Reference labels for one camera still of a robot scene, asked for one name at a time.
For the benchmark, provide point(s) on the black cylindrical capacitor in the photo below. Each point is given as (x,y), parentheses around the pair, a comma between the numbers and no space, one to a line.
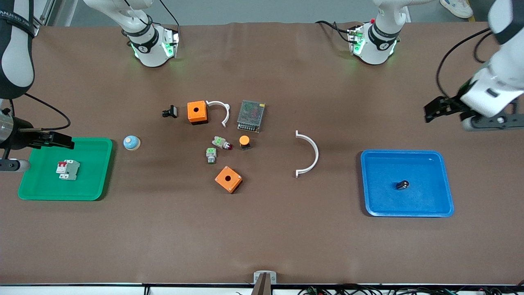
(402,184)

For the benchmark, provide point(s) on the blue white dome button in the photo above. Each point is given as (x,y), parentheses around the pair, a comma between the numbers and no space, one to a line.
(132,143)

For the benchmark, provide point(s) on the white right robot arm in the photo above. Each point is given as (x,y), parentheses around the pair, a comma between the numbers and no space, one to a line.
(143,45)

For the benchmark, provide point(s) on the white shoe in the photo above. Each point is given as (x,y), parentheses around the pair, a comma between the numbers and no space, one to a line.
(456,8)

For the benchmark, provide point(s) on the orange button box upright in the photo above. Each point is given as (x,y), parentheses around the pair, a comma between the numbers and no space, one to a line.
(197,112)

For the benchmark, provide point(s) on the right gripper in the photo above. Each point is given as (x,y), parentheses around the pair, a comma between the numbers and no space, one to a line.
(19,134)

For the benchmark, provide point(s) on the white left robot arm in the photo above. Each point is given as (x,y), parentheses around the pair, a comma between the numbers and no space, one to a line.
(374,45)

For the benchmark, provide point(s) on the metal mesh power supply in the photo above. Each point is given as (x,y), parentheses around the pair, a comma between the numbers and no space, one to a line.
(251,116)

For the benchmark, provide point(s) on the aluminium frame profile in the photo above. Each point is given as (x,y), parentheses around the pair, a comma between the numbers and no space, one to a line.
(45,12)

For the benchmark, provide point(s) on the large white pipe clamp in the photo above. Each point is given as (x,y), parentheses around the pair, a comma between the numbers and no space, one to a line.
(315,153)

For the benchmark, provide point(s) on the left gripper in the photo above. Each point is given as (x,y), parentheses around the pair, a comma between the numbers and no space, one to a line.
(451,103)

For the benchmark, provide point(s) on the small white pipe clamp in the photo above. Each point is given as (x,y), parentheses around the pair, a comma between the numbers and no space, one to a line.
(226,114)

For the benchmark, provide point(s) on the metal table edge bracket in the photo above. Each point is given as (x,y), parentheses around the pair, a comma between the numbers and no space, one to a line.
(258,277)

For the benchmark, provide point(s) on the orange button box tilted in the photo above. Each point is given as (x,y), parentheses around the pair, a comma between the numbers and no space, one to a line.
(228,179)

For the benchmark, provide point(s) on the small black switch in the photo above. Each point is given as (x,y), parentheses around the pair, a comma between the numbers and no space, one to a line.
(171,111)

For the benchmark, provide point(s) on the dark brown post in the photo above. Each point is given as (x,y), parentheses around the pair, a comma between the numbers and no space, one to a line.
(262,287)

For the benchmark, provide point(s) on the grey circuit breaker red switch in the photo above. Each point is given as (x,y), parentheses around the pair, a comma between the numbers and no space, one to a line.
(68,170)

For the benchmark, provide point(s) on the green indicator lamp red tip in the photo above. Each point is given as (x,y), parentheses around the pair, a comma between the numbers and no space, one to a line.
(221,142)

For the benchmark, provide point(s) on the orange push button black base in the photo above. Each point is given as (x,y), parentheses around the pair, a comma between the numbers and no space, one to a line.
(245,141)

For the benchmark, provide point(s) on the blue plastic tray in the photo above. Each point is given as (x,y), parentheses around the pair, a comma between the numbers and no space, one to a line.
(425,196)

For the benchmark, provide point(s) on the green plastic tray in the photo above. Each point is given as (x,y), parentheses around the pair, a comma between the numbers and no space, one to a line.
(90,180)

